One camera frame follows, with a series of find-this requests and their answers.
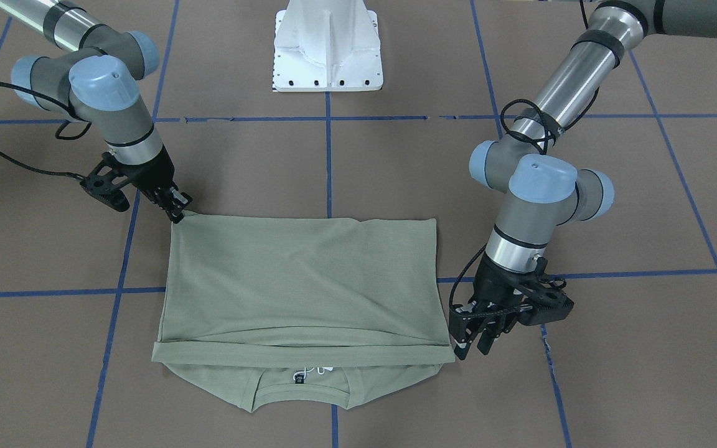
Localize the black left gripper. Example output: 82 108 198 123
448 252 574 360

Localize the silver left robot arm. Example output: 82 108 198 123
547 35 717 361

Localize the olive green long-sleeve shirt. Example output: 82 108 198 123
152 213 454 412

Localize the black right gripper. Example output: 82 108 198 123
80 149 192 223

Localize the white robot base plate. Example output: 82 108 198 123
271 1 384 93

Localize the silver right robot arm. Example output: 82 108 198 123
0 1 192 222

